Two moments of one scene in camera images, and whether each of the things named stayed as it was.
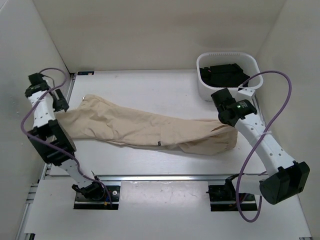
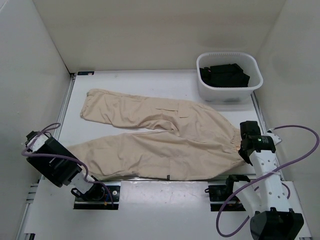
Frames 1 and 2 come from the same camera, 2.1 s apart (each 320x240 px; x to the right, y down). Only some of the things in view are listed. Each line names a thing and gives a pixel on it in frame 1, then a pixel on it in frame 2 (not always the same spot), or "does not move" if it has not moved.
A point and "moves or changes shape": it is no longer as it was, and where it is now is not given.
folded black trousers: x=226 y=75 does not move
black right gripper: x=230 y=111 → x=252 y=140
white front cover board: x=158 y=209 does not move
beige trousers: x=96 y=117 moves or changes shape
